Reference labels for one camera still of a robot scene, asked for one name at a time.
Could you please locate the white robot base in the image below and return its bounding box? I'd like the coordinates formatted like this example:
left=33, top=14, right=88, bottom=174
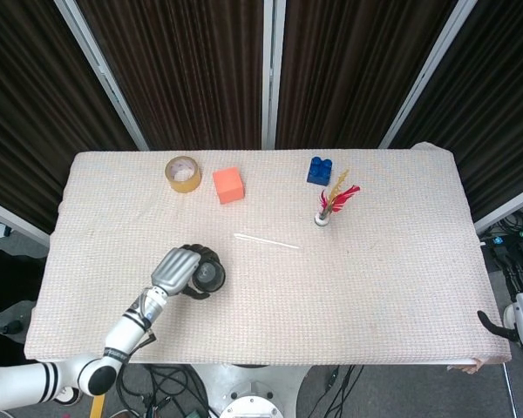
left=187, top=363, right=315, bottom=418

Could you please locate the orange foam cube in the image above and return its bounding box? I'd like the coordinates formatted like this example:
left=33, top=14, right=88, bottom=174
left=212, top=166, right=246, bottom=206

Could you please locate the tan packing tape roll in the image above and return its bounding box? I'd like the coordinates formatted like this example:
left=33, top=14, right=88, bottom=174
left=164, top=155, right=202, bottom=193

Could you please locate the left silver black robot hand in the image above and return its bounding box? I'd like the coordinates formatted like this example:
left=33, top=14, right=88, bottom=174
left=150, top=243, right=222, bottom=301

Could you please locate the black faceted plastic cup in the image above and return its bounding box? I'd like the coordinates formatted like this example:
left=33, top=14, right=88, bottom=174
left=190, top=257, right=227, bottom=293

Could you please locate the dark fabric partition panel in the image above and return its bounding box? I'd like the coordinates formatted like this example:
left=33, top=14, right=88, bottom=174
left=275, top=0, right=458, bottom=152
left=76, top=0, right=267, bottom=152
left=0, top=0, right=139, bottom=234
left=390, top=0, right=523, bottom=219

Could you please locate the black floor cable bundle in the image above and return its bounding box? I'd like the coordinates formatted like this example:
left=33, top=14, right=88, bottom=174
left=117, top=363, right=213, bottom=418
left=299, top=364, right=363, bottom=418

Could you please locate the white sneaker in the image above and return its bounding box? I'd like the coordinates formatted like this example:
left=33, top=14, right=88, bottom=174
left=51, top=385, right=83, bottom=406

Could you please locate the red yellow feather shuttlecock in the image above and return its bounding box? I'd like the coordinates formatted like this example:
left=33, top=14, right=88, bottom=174
left=313, top=169, right=362, bottom=227

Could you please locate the beige waffle table cloth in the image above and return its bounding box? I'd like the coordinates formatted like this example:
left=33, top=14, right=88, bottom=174
left=23, top=141, right=514, bottom=374

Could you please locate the silver partition bottom rail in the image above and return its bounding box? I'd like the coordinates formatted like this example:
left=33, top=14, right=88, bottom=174
left=473, top=180, right=523, bottom=235
left=0, top=194, right=52, bottom=243

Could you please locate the blue building block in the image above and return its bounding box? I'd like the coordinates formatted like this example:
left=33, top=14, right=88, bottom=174
left=305, top=156, right=335, bottom=185

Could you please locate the clear plastic tube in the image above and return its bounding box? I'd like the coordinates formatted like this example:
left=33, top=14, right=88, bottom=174
left=234, top=233, right=301, bottom=251

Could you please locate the silver partition post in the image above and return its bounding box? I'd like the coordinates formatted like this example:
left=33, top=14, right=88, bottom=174
left=261, top=0, right=288, bottom=152
left=53, top=0, right=150, bottom=152
left=377, top=0, right=479, bottom=150

